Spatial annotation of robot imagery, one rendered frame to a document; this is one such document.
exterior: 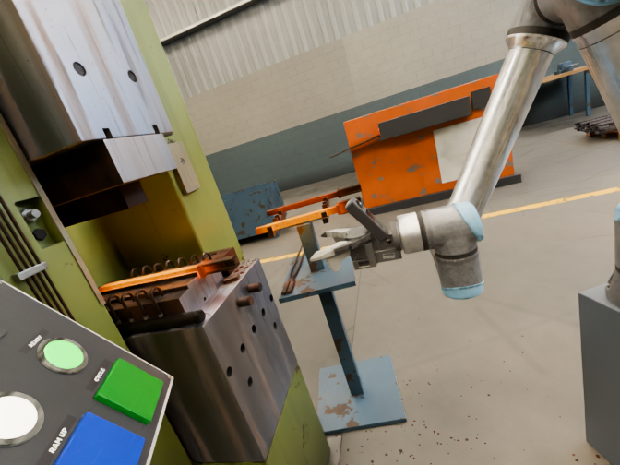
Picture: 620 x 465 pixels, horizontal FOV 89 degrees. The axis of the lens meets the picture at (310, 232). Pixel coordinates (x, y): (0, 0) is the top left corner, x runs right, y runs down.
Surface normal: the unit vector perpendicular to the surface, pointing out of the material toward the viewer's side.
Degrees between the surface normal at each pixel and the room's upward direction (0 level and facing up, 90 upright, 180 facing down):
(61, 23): 90
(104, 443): 60
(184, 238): 90
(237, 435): 90
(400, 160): 90
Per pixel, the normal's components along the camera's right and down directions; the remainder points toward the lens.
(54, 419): 0.66, -0.75
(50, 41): 0.94, -0.21
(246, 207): -0.10, 0.33
